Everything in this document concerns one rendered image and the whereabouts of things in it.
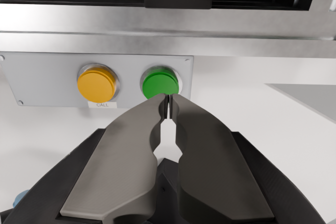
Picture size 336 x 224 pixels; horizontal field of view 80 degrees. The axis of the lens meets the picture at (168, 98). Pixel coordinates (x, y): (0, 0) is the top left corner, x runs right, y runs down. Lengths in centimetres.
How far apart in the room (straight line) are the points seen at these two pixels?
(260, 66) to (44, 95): 31
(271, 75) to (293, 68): 3
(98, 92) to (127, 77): 3
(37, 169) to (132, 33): 42
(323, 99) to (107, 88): 158
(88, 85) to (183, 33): 11
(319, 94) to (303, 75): 127
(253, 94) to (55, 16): 31
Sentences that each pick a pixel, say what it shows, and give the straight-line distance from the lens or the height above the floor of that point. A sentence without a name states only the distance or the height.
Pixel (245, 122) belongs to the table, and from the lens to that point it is 41.
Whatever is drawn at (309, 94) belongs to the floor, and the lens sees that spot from 162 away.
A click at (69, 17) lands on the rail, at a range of 23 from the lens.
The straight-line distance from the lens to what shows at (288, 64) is 38.
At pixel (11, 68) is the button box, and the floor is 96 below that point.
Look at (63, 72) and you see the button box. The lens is 25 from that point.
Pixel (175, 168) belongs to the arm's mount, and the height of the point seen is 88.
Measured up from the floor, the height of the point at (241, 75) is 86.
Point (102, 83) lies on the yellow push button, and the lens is 23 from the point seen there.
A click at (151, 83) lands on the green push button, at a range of 21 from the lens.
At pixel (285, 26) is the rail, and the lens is 23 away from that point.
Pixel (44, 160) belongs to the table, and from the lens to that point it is 53.
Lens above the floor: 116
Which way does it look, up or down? 59 degrees down
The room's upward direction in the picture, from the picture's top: 179 degrees counter-clockwise
